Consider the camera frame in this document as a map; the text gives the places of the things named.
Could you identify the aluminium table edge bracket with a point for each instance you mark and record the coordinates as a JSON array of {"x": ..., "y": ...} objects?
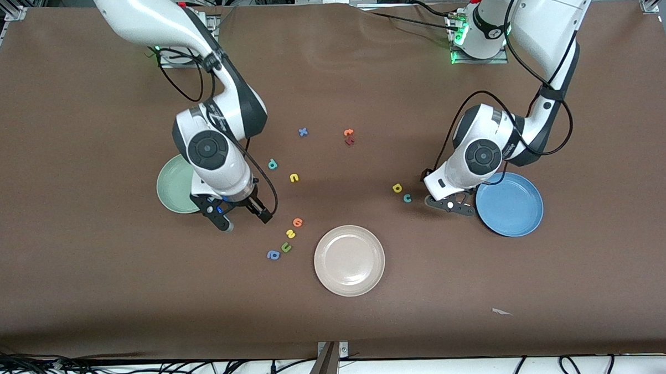
[{"x": 325, "y": 367}]

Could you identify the blue letter a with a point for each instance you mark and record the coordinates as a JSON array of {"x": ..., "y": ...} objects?
[{"x": 271, "y": 256}]

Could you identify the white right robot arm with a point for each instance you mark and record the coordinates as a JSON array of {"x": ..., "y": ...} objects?
[{"x": 139, "y": 22}]

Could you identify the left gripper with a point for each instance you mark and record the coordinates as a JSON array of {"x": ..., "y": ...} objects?
[{"x": 424, "y": 174}]

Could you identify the brown table cover sheet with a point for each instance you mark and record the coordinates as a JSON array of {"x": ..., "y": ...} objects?
[{"x": 92, "y": 273}]

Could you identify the green letter u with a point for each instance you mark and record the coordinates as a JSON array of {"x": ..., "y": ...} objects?
[{"x": 286, "y": 249}]

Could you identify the yellow letter d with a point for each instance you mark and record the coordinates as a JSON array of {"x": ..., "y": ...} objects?
[{"x": 396, "y": 189}]

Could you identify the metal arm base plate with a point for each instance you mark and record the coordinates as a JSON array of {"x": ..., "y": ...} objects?
[
  {"x": 168, "y": 61},
  {"x": 478, "y": 61}
]

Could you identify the aluminium corner bracket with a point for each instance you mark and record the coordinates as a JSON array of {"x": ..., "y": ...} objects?
[
  {"x": 650, "y": 4},
  {"x": 15, "y": 13}
]

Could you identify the beige plate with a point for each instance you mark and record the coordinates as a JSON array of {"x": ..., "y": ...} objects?
[{"x": 349, "y": 260}]

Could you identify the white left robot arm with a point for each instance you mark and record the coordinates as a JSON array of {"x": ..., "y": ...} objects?
[{"x": 543, "y": 13}]

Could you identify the yellow letter s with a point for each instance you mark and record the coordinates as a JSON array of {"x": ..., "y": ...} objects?
[{"x": 291, "y": 234}]

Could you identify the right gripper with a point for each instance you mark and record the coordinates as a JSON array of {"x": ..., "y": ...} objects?
[{"x": 249, "y": 203}]

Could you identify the blue plate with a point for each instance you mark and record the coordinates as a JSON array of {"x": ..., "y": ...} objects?
[{"x": 514, "y": 208}]

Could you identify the green plate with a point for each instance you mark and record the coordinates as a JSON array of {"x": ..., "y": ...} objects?
[{"x": 172, "y": 187}]

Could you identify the orange letter e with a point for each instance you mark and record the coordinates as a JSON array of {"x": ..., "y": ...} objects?
[{"x": 298, "y": 224}]

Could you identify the teal letter p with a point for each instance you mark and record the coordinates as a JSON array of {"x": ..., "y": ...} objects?
[{"x": 272, "y": 166}]

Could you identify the white paper scrap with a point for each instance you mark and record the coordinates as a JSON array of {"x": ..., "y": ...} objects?
[{"x": 500, "y": 312}]

